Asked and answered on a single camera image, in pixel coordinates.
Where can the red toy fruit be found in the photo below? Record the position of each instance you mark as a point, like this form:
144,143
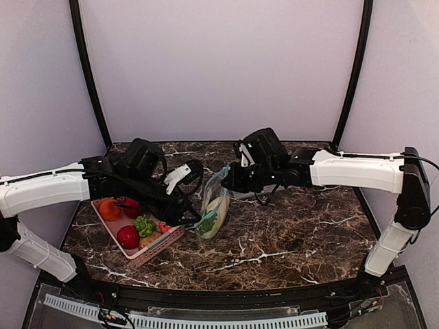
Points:
132,209
128,237

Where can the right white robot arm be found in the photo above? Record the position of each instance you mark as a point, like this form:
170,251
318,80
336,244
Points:
264,161

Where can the green toy leafy vegetable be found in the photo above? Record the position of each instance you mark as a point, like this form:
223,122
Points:
207,224

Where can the black frame post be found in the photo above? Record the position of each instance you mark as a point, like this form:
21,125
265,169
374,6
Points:
366,17
80,39

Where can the clear zip bag blue zipper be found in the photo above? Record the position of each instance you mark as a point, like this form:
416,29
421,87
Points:
213,189

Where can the left black frame post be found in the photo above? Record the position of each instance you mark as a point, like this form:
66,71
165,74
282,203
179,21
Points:
80,39

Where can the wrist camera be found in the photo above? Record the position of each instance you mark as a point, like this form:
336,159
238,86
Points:
185,173
242,151

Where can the pink perforated plastic basket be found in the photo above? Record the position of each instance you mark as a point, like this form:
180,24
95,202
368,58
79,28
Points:
139,256

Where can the red toy fruit front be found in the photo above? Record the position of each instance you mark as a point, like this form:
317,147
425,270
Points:
128,237

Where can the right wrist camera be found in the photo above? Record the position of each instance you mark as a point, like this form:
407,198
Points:
242,151

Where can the right black frame post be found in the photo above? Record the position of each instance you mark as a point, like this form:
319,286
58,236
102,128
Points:
366,17

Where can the red toy tomato right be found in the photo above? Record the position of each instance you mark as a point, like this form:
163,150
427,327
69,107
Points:
163,227

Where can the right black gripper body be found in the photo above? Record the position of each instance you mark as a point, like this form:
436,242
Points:
242,177

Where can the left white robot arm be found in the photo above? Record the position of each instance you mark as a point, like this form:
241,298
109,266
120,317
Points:
140,173

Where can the black front rail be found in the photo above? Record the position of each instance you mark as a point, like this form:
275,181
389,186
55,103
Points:
333,296

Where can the red toy fruit left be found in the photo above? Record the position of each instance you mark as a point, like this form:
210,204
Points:
132,209

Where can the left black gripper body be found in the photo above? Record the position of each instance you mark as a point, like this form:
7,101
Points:
175,210

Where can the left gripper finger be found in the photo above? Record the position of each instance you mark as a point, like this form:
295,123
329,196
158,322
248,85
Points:
175,222
189,213

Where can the brown toy potato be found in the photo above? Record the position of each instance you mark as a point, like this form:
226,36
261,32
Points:
146,240

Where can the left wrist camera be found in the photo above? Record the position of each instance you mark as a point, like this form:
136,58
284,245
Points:
185,173

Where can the orange toy fruit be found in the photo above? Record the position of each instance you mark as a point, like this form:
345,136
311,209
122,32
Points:
109,211

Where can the white slotted cable duct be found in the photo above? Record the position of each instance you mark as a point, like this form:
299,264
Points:
157,317

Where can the green toy bell pepper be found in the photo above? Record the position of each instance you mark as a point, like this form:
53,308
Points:
144,226

